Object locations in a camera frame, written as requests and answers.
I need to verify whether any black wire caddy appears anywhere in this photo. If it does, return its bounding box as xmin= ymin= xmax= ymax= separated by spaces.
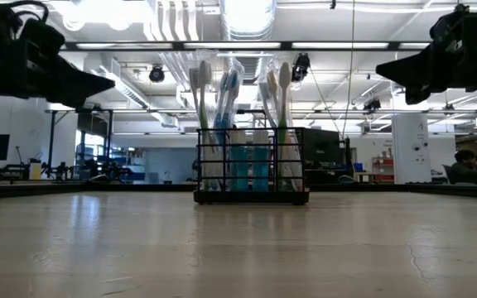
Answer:
xmin=192 ymin=127 xmax=311 ymax=207

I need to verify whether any small black rectangular frame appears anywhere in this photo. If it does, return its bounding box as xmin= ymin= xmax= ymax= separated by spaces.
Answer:
xmin=236 ymin=108 xmax=269 ymax=129

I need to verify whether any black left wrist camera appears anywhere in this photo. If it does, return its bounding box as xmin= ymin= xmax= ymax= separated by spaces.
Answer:
xmin=8 ymin=0 xmax=65 ymax=58

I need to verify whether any blue mouthwash bottle white cap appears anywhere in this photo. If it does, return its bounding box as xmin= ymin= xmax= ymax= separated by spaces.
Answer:
xmin=253 ymin=128 xmax=271 ymax=192
xmin=229 ymin=128 xmax=250 ymax=192

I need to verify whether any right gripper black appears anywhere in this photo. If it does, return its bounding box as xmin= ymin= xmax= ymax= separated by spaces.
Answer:
xmin=375 ymin=41 xmax=477 ymax=105

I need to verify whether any white room column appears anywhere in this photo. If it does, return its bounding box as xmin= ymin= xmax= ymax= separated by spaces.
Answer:
xmin=391 ymin=113 xmax=432 ymax=185

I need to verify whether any black ceiling track light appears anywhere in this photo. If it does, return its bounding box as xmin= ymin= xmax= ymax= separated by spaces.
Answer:
xmin=148 ymin=65 xmax=166 ymax=84
xmin=288 ymin=52 xmax=312 ymax=84
xmin=362 ymin=97 xmax=383 ymax=113

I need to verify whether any red shelf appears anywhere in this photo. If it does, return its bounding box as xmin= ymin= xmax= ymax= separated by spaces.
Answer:
xmin=371 ymin=156 xmax=395 ymax=183

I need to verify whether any black metal stand frame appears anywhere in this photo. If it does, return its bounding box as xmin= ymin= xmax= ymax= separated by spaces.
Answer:
xmin=44 ymin=106 xmax=206 ymax=181

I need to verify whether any black table rail frame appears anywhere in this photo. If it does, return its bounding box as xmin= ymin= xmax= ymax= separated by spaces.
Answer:
xmin=0 ymin=181 xmax=477 ymax=200

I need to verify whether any black overhead crossbar with lights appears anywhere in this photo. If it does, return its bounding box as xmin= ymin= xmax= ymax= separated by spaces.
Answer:
xmin=62 ymin=40 xmax=432 ymax=51

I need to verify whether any silver ventilation duct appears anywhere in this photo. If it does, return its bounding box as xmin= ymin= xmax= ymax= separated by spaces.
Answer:
xmin=219 ymin=0 xmax=279 ymax=84

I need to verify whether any person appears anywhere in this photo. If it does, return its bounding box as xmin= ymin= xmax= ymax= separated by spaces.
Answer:
xmin=448 ymin=148 xmax=477 ymax=185

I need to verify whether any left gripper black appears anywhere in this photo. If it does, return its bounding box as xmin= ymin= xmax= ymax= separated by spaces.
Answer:
xmin=0 ymin=55 xmax=116 ymax=108

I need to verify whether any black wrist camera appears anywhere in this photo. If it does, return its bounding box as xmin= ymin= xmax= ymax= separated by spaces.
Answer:
xmin=428 ymin=6 xmax=477 ymax=49
xmin=8 ymin=0 xmax=65 ymax=58

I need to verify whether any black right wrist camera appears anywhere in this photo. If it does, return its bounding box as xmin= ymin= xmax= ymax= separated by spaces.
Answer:
xmin=428 ymin=6 xmax=477 ymax=49

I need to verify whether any black cabinet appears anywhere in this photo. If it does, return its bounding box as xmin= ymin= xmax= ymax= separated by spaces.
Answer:
xmin=304 ymin=127 xmax=344 ymax=185

